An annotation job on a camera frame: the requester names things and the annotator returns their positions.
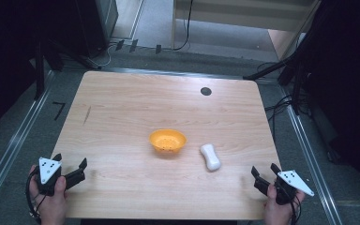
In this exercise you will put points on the black cabinet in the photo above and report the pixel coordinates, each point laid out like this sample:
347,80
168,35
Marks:
97,25

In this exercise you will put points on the aluminium floor rail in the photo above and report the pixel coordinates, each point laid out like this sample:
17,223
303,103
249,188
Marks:
12,146
312,162

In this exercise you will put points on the person's right hand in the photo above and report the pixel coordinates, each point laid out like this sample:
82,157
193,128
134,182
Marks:
278,214

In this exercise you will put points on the dark round table grommet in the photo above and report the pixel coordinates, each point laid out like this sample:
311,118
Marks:
206,91

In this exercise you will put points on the white soap bar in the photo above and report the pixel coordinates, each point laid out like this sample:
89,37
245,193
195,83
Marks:
211,157

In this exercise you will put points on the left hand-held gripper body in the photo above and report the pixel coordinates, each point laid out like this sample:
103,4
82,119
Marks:
48,168

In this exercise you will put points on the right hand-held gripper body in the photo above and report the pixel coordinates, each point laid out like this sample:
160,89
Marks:
293,179

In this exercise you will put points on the person's left hand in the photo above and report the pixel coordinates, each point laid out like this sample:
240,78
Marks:
51,207

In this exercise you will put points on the black metal stand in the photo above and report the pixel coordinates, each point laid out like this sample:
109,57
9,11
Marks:
39,72
296,90

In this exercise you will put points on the orange perforated plastic bowl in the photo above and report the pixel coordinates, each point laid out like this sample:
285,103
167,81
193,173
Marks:
167,141

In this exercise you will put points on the white shelf unit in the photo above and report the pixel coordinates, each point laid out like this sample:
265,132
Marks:
243,12

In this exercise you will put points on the black tape strip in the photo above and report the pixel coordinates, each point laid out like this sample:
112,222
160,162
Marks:
158,49
120,44
133,45

